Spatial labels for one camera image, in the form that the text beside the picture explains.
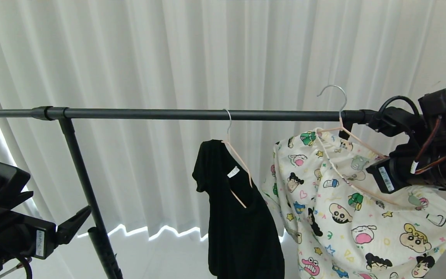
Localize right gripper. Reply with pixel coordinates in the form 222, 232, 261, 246
365, 141, 446, 194

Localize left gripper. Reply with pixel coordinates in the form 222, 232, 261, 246
0, 205, 92, 277

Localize cream printed garment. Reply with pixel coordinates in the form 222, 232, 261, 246
261, 129, 446, 279

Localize pink clothes hanger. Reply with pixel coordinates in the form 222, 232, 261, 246
315, 84, 419, 212
221, 108, 254, 209

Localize black t-shirt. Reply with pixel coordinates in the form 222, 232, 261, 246
192, 139, 285, 279

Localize black clothes rack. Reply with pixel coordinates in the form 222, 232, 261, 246
0, 106, 378, 279

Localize white curtain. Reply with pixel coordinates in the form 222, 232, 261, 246
0, 0, 446, 243

